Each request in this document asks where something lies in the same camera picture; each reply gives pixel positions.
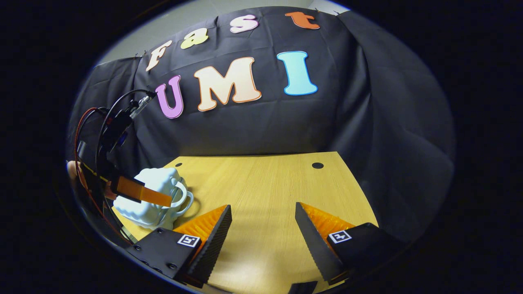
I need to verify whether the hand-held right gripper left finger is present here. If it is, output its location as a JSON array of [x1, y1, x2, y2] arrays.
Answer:
[[127, 204, 232, 287]]

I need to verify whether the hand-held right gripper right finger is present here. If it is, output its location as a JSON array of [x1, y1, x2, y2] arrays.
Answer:
[[295, 202, 405, 285]]

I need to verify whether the light blue suitcase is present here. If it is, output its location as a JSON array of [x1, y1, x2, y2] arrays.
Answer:
[[112, 167, 194, 230]]

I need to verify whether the black cable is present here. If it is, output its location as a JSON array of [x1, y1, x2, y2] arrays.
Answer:
[[95, 89, 156, 164]]

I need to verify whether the red cable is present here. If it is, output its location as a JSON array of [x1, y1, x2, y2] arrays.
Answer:
[[74, 107, 125, 242]]

